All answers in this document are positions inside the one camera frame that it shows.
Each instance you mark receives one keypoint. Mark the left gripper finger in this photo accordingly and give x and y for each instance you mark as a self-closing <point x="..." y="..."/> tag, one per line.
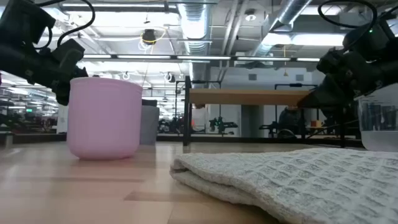
<point x="70" y="56"/>
<point x="81" y="73"/>

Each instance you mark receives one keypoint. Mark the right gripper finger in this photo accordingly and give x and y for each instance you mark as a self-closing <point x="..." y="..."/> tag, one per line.
<point x="329" y="95"/>

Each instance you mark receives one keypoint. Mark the pink mug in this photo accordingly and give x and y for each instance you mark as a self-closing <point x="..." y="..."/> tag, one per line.
<point x="104" y="118"/>

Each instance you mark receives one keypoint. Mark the clear glass cup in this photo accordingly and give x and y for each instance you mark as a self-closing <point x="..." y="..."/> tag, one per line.
<point x="379" y="124"/>

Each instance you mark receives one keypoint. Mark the black background robot arm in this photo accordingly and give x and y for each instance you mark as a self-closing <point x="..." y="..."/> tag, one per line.
<point x="220" y="124"/>

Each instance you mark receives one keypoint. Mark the wooden shelf with black legs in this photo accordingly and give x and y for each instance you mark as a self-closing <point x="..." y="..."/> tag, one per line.
<point x="248" y="96"/>

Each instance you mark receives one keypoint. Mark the grey waffle towel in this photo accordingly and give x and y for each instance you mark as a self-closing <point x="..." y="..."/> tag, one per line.
<point x="295" y="183"/>

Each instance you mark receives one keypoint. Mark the overhead light bar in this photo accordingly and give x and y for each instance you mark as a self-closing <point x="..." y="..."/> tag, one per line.
<point x="202" y="57"/>

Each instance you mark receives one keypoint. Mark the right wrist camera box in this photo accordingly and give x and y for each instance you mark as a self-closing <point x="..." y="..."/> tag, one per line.
<point x="370" y="40"/>

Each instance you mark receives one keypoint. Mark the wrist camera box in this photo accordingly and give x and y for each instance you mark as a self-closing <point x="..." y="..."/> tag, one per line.
<point x="370" y="40"/>
<point x="21" y="21"/>

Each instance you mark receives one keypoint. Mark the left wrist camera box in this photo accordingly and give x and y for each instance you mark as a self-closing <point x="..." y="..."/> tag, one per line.
<point x="21" y="21"/>

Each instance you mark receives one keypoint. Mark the black overhead camera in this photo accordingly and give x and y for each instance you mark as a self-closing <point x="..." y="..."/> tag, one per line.
<point x="149" y="35"/>

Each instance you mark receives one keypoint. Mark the silver ventilation duct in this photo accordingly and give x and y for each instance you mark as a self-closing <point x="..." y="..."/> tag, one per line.
<point x="289" y="12"/>
<point x="194" y="21"/>

